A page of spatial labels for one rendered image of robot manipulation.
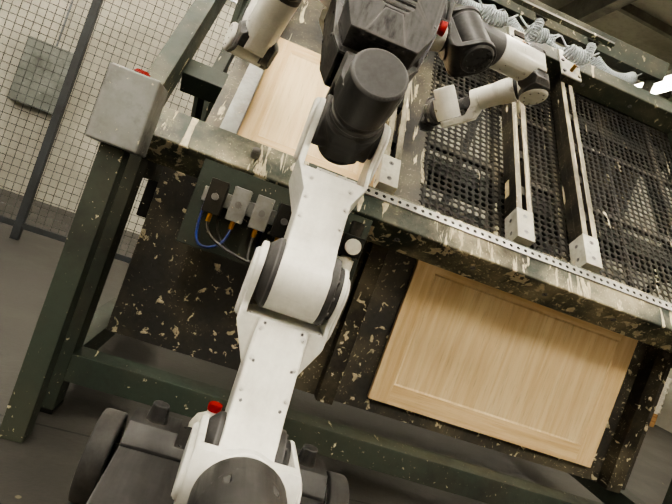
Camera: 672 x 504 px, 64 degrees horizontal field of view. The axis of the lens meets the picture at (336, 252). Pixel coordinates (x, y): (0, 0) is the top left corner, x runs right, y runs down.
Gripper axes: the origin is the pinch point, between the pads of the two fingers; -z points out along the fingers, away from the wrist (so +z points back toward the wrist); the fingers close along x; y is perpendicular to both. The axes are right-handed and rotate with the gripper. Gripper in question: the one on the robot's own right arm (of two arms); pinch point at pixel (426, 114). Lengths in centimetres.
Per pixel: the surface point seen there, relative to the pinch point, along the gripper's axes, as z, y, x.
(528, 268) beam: 36, -39, -37
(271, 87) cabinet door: 7, 53, -12
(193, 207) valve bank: 38, 61, -54
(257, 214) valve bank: 48, 44, -49
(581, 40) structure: -83, -81, 80
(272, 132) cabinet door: 20, 48, -27
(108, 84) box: 56, 86, -32
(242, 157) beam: 35, 53, -37
